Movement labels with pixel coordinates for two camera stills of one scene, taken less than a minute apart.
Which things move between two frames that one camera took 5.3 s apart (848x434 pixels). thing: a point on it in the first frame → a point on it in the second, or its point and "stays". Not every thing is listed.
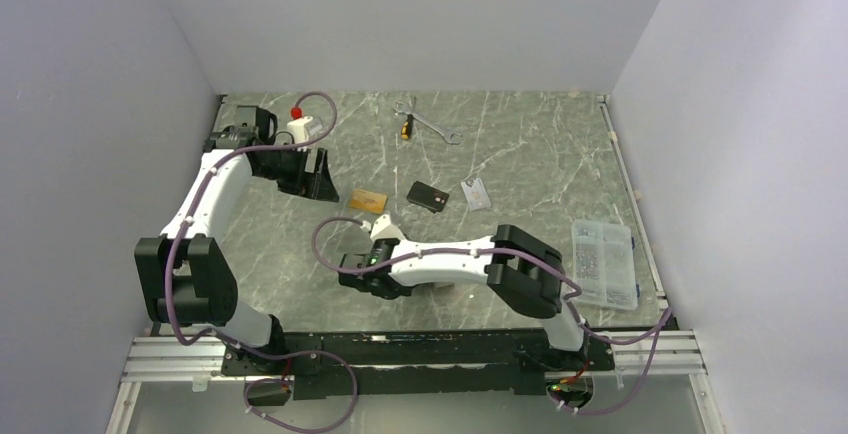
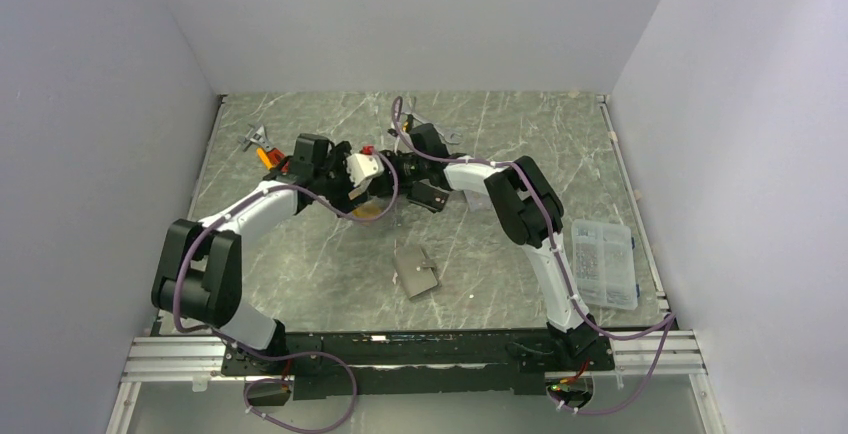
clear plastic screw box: x=602 y=263 stays
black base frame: x=410 y=364 stays
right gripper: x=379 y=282 → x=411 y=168
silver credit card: x=475 y=195 stays
